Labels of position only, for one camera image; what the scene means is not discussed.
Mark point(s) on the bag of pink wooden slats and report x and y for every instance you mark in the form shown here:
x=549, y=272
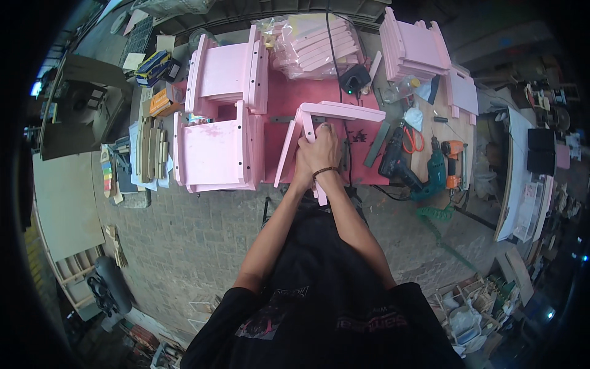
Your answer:
x=313, y=46

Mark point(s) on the pink wooden panel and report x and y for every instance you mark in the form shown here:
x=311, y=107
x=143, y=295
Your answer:
x=462, y=92

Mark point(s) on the stack of pink wooden panels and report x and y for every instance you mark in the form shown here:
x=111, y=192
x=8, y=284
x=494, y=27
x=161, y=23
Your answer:
x=415, y=46

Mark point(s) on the person's left hand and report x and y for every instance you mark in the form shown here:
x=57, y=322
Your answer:
x=302, y=168

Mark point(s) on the person's right hand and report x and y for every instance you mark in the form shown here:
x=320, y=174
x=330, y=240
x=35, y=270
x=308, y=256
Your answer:
x=324, y=150

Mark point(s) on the clear plastic bottle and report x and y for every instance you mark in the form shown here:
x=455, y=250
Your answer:
x=400, y=90

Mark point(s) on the person's right fingers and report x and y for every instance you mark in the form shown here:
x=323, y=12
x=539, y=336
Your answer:
x=328, y=130

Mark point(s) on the white board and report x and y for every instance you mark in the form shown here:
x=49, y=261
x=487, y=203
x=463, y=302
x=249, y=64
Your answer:
x=514, y=175

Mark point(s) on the pink wooden stool assembly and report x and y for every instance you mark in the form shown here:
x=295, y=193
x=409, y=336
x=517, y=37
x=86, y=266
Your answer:
x=209, y=152
x=226, y=74

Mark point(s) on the orange scissors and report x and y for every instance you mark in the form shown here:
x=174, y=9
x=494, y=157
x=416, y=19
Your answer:
x=413, y=140

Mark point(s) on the cluttered crate of wooden parts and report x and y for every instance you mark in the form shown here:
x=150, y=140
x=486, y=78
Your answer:
x=474, y=313

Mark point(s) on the person's body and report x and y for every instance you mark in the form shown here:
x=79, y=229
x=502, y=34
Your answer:
x=322, y=304

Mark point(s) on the stack of plain wooden pieces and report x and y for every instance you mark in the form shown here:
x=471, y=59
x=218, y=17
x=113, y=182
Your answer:
x=151, y=150

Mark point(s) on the pile of black screws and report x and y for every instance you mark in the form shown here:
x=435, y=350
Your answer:
x=358, y=136

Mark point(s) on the blue yellow box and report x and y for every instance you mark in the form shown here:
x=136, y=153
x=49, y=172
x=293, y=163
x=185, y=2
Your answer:
x=153, y=68

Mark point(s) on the cluttered shelf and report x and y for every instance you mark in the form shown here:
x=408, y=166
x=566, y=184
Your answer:
x=551, y=115

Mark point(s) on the large plain wooden board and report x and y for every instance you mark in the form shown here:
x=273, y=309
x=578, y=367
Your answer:
x=69, y=207

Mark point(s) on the black seat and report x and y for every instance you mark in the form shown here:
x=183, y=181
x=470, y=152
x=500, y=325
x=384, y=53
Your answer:
x=110, y=286

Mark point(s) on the grey metal bar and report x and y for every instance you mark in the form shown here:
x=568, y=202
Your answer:
x=377, y=144

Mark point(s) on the pink wooden frame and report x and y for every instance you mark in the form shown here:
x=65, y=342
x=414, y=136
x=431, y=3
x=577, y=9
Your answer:
x=341, y=110

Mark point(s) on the teal electric drill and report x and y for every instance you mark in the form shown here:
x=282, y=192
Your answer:
x=435, y=170

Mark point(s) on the orange nail gun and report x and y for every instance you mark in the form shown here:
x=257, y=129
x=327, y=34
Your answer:
x=454, y=161

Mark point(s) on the black charger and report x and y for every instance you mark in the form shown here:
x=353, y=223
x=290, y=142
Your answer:
x=355, y=79

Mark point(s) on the white face mask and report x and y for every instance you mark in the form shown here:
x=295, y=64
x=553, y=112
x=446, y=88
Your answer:
x=414, y=119

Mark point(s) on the flat dark metal strip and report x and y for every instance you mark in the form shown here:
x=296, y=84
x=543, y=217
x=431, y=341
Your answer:
x=282, y=119

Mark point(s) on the colourful striped wooden piece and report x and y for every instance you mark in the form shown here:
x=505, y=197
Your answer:
x=107, y=173

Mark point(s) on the black marker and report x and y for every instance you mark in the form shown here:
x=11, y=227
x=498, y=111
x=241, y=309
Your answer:
x=440, y=119

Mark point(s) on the orange box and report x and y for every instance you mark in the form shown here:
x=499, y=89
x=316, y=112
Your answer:
x=165, y=101

